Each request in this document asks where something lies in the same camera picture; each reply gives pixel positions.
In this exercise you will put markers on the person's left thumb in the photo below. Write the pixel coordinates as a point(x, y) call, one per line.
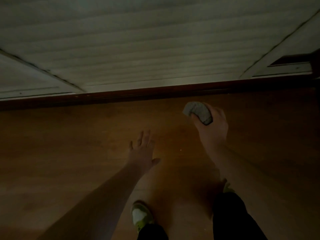
point(156, 161)

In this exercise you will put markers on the person's right hand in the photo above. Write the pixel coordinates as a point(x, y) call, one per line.
point(213, 132)

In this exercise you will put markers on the black right trouser leg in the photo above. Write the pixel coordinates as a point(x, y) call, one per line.
point(232, 217)

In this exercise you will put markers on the white panelled door leaf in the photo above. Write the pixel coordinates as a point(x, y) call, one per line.
point(27, 79)
point(287, 54)

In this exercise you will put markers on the person's right forearm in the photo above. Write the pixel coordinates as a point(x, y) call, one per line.
point(257, 187)

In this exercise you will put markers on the white and yellow shoe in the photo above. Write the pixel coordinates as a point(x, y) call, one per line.
point(140, 215)
point(227, 187)

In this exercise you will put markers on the white and yellow left shoe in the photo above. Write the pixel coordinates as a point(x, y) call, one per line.
point(140, 215)

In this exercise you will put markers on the person's left forearm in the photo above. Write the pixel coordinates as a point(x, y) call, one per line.
point(100, 204)

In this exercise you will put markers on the dark wooden threshold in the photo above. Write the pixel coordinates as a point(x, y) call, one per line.
point(150, 93)

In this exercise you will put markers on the white louvered door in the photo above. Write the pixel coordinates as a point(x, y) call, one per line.
point(155, 39)

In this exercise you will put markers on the person's left middle finger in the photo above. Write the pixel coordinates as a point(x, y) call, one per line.
point(147, 138)

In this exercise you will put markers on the black trouser leg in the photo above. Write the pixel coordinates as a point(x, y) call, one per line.
point(232, 217)
point(152, 232)

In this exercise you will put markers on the grey sponge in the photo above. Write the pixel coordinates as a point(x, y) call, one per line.
point(198, 112)

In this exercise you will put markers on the black left trouser leg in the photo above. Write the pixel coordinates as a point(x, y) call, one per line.
point(152, 232)

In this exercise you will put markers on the person's left hand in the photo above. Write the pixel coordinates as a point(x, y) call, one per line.
point(142, 154)

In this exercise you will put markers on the person's left little finger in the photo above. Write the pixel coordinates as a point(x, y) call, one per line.
point(130, 145)

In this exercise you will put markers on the white and yellow right shoe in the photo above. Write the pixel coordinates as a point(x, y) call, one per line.
point(227, 187)

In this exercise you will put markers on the person's right thumb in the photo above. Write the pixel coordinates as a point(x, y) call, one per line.
point(197, 122)

